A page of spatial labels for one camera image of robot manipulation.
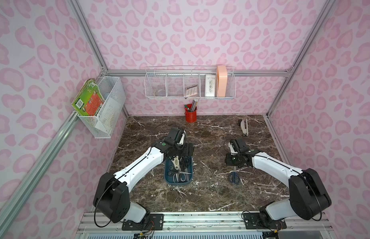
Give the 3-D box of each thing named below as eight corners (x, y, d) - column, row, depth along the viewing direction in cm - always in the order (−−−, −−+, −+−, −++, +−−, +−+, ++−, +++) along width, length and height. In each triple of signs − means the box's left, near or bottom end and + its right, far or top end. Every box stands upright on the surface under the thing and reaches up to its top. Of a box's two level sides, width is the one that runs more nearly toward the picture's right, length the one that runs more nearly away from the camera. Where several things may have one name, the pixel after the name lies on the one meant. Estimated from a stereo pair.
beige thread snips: (241, 135, 110) (242, 132, 108) (240, 121, 119) (241, 118, 117) (247, 136, 109) (248, 133, 107) (246, 121, 118) (247, 119, 116)
